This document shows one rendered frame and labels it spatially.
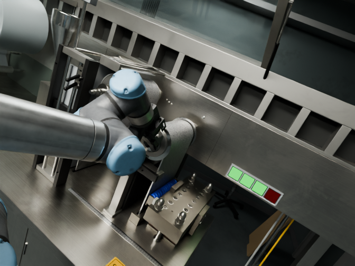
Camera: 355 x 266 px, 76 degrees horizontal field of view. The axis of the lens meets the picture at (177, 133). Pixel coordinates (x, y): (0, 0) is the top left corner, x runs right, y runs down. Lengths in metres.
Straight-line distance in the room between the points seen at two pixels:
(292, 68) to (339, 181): 2.33
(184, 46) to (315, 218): 0.95
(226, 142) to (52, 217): 0.77
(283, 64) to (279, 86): 2.22
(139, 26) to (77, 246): 1.04
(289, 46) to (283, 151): 2.35
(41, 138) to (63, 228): 0.60
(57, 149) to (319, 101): 0.92
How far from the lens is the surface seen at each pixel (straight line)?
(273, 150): 1.07
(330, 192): 1.12
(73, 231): 0.93
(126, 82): 0.53
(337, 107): 1.06
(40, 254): 1.04
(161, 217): 0.90
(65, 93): 1.00
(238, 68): 1.08
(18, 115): 0.36
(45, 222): 0.95
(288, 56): 3.28
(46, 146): 0.38
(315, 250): 1.41
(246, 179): 1.11
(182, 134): 0.94
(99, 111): 0.52
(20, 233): 1.10
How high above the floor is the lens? 1.59
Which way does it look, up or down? 19 degrees down
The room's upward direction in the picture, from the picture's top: 24 degrees clockwise
